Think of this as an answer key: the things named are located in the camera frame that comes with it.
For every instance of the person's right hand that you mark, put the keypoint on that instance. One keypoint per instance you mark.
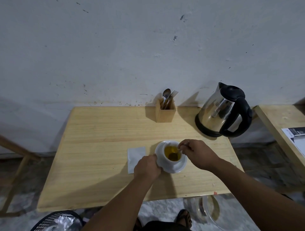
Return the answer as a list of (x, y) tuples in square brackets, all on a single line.
[(201, 154)]

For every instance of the person's left hand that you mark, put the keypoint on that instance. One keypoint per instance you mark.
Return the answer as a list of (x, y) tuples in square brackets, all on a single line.
[(146, 169)]

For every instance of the person's right thumb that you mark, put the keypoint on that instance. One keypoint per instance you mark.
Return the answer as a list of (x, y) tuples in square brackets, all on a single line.
[(185, 150)]

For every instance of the person's left thumb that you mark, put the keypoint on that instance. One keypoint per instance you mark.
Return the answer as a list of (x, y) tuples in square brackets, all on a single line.
[(153, 158)]

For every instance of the white ceramic cup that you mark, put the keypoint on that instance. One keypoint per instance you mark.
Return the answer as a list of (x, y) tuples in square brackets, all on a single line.
[(164, 160)]

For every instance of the metal teaspoon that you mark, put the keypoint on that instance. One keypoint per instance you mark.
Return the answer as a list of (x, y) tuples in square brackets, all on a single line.
[(174, 156)]

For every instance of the person's left forearm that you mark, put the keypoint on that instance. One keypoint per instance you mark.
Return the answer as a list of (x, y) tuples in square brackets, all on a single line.
[(124, 204)]

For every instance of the person's right forearm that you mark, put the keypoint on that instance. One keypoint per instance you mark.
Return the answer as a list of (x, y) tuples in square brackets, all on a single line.
[(257, 195)]

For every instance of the yellow tea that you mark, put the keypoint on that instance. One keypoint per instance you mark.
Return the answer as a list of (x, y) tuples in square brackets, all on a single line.
[(169, 150)]

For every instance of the white paper napkin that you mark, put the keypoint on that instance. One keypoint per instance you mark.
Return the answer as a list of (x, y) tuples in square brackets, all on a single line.
[(134, 159)]

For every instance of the white saucer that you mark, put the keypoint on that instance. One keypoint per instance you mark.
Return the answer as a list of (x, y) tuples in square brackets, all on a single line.
[(177, 167)]

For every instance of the wooden cutlery holder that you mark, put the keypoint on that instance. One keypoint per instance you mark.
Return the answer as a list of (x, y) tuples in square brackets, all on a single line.
[(165, 115)]

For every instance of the silver fork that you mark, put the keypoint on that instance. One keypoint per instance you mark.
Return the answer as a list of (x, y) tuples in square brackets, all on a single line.
[(172, 95)]

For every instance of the silver spoon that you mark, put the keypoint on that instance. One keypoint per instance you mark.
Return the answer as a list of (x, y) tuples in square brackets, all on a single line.
[(166, 93)]

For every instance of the clear glass jug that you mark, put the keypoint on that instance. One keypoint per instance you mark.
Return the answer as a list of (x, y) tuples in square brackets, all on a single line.
[(209, 209)]

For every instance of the person's foot in sandal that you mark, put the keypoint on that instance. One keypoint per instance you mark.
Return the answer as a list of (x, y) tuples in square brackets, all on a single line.
[(184, 217)]

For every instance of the person's dark shorts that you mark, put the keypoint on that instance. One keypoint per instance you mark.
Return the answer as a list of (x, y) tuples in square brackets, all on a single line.
[(164, 226)]

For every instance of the light wooden side table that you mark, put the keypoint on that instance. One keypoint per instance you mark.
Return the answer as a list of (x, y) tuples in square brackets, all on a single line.
[(274, 119)]

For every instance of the silver foil packet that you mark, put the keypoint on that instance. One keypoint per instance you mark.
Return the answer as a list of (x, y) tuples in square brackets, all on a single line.
[(64, 221)]

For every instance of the white printed booklet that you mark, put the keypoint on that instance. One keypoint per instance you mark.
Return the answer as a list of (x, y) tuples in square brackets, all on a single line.
[(296, 138)]

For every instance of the black mesh basket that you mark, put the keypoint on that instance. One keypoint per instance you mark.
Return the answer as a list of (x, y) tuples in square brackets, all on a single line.
[(47, 221)]

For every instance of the wooden frame stand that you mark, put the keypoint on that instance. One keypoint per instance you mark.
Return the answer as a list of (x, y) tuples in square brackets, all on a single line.
[(21, 153)]

